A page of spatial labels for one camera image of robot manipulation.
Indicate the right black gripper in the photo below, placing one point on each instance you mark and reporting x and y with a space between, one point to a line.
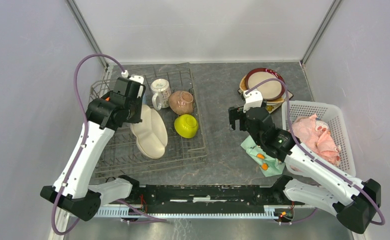
236 113

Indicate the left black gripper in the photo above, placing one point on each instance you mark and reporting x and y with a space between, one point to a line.
137 118

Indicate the cream divided plate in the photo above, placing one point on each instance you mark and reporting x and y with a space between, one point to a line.
151 134

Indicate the white floral mug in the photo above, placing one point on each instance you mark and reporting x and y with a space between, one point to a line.
161 90

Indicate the red-rimmed beige plate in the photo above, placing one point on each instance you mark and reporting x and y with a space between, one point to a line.
270 90

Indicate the lime green bowl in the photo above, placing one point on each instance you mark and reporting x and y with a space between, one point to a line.
186 126

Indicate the beige brown-rimmed bowl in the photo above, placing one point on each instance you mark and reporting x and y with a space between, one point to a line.
181 102

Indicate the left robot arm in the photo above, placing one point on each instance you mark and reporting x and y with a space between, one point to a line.
72 190

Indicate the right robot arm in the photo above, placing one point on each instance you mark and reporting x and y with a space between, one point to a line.
354 202

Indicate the square floral plate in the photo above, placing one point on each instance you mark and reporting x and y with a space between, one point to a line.
273 105

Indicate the green cartoon cloth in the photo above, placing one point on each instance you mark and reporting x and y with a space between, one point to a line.
269 166

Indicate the pink patterned cloth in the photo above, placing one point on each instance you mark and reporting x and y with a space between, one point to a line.
316 135

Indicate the white plastic basket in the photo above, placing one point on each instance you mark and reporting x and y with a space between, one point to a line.
330 114

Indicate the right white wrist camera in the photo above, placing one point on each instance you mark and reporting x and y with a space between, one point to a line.
253 99

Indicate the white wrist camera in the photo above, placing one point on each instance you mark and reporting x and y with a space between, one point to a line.
136 78
253 99

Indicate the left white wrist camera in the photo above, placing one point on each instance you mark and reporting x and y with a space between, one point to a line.
136 78

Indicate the grey wire dish rack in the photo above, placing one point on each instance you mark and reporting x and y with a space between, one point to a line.
121 155

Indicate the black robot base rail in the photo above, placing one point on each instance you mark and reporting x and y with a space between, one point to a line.
159 203

